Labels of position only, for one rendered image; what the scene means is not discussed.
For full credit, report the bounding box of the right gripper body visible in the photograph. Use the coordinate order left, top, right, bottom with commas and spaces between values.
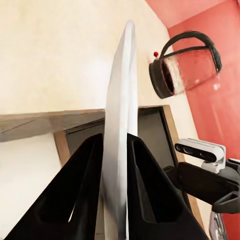
176, 162, 240, 205

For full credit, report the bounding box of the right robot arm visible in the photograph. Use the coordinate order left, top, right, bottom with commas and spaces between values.
163, 138, 240, 215

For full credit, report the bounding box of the electric kettle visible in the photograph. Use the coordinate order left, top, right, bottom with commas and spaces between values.
149, 31, 223, 100

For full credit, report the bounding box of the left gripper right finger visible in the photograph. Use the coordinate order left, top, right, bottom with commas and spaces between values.
126, 133, 210, 240

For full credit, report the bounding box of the saucer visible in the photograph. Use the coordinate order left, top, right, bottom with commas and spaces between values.
102, 20, 138, 240

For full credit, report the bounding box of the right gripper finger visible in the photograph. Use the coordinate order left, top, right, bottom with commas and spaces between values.
204, 174, 240, 215
163, 166, 202, 197

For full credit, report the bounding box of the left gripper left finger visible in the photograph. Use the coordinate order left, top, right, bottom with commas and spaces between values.
4, 133, 104, 240

